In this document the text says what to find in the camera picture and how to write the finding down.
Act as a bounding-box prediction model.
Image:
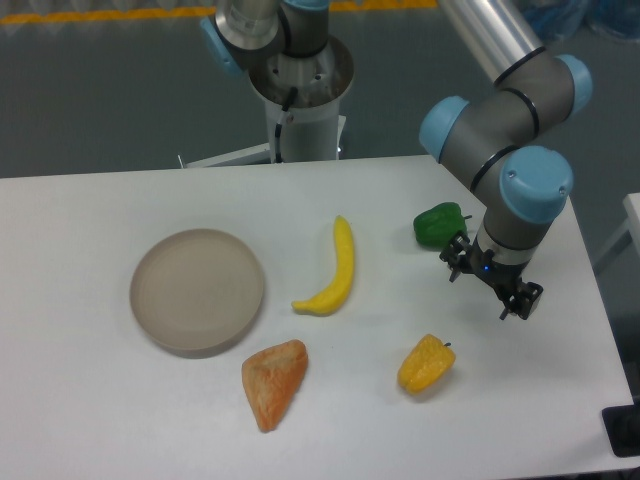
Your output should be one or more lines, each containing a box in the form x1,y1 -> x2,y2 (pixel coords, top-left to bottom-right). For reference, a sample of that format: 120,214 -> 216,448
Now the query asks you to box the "black cable on pedestal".
272,86 -> 299,164

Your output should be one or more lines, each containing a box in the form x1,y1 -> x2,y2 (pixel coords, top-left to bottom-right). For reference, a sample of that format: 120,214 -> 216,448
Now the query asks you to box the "yellow bell pepper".
397,334 -> 456,395

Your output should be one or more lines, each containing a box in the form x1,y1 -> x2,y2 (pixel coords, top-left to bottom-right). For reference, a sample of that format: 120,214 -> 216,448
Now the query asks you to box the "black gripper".
439,231 -> 544,320

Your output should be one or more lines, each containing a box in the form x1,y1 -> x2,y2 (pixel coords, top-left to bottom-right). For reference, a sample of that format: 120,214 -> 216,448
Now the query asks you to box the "beige round plate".
129,229 -> 265,359

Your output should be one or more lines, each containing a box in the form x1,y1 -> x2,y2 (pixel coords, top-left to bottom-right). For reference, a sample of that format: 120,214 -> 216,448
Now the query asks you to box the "yellow banana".
291,216 -> 355,316

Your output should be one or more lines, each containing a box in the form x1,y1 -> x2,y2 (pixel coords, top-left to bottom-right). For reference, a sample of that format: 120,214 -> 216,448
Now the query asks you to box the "white table at right edge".
592,192 -> 639,275

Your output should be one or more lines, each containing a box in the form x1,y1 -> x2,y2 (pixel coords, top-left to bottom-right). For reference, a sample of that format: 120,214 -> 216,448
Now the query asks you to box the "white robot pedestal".
181,36 -> 354,168

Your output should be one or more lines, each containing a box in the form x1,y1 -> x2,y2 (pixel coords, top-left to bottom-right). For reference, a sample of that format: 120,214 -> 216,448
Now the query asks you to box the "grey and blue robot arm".
200,1 -> 593,318

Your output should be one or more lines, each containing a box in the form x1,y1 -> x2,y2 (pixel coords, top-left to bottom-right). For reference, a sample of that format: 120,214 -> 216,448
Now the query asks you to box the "green bell pepper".
413,202 -> 468,250

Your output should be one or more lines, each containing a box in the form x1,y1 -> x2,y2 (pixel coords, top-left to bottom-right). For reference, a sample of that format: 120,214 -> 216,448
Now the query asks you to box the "black device at table edge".
601,404 -> 639,458

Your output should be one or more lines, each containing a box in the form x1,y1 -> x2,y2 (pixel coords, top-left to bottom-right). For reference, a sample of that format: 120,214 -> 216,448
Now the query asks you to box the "orange triangular pastry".
241,339 -> 309,433

